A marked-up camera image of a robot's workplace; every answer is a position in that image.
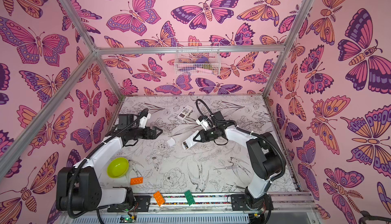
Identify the white battery cover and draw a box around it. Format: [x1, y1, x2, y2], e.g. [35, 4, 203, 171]
[167, 138, 176, 148]

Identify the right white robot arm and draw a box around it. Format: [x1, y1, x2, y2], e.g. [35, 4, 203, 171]
[182, 113, 286, 209]

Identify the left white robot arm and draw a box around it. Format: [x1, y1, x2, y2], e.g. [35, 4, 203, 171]
[55, 109, 163, 218]

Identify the white remote control far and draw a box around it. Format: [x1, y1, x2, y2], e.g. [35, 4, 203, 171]
[177, 105, 193, 121]

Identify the orange brick on table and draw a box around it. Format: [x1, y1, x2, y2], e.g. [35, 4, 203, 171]
[130, 177, 144, 185]

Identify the small circuit board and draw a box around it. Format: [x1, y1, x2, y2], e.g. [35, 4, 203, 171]
[120, 215, 136, 224]

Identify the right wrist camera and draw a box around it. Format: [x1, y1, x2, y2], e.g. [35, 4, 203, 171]
[196, 116, 213, 130]

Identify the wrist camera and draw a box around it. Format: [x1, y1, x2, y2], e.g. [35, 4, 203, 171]
[138, 113, 151, 128]
[196, 116, 213, 130]

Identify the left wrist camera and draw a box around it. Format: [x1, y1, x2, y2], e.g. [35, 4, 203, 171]
[138, 113, 151, 128]

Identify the right black corrugated cable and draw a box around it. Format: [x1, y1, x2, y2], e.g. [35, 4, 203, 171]
[195, 98, 287, 182]

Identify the green brick on rail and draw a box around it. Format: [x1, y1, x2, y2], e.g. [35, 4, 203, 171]
[184, 190, 196, 206]

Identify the orange brick on rail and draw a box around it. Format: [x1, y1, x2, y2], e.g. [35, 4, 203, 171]
[153, 191, 165, 207]

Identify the white wire basket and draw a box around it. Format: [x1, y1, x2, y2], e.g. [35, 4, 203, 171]
[174, 42, 221, 76]

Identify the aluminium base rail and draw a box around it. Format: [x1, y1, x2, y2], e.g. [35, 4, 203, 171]
[60, 192, 322, 224]

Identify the aluminium cage frame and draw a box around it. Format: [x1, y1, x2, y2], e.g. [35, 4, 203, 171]
[1, 0, 315, 179]

